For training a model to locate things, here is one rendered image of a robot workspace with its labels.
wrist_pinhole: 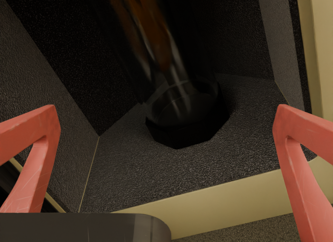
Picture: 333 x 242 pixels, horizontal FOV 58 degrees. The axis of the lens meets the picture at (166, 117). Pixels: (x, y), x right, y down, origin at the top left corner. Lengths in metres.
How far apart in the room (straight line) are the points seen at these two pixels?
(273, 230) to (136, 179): 0.15
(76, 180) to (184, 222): 0.13
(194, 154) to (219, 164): 0.03
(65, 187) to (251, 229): 0.20
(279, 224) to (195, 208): 0.09
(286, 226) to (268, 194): 0.04
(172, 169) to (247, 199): 0.08
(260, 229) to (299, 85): 0.16
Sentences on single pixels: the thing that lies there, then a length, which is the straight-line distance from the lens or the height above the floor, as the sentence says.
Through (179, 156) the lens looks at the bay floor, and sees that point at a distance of 0.34.
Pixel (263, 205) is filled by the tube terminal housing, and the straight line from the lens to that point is 0.33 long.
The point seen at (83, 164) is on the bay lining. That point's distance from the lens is 0.38.
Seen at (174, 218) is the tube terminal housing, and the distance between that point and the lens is 0.34.
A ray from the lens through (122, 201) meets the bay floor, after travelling 0.33.
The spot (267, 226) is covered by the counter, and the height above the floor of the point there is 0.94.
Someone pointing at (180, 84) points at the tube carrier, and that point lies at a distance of 0.30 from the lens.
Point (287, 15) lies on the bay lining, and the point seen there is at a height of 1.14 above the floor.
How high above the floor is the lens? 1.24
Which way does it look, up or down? 33 degrees down
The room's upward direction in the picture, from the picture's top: 26 degrees counter-clockwise
